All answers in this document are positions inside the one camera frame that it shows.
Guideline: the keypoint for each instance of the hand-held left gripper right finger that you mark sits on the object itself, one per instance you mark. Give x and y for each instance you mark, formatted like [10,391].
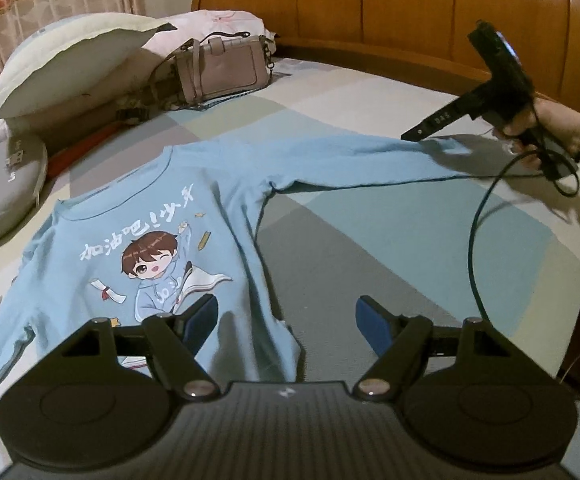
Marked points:
[372,325]

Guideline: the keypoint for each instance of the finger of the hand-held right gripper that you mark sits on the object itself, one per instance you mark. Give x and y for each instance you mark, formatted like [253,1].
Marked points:
[434,122]

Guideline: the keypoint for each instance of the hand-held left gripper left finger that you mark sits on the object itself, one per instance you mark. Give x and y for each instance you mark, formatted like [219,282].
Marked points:
[202,320]

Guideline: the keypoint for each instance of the light blue printed sweatshirt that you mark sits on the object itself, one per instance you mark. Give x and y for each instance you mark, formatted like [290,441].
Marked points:
[120,210]

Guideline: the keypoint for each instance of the person's right hand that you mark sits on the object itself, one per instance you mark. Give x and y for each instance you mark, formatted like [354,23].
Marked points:
[559,125]

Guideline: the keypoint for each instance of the wooden headboard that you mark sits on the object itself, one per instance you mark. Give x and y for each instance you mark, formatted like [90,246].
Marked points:
[419,10]

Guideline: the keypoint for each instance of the red flat object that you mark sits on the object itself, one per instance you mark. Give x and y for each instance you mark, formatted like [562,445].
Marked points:
[85,142]

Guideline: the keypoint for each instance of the beige handbag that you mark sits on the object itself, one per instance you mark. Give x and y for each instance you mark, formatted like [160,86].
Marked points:
[225,75]

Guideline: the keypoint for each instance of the cream pillow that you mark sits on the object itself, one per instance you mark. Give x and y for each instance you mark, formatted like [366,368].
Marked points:
[70,60]

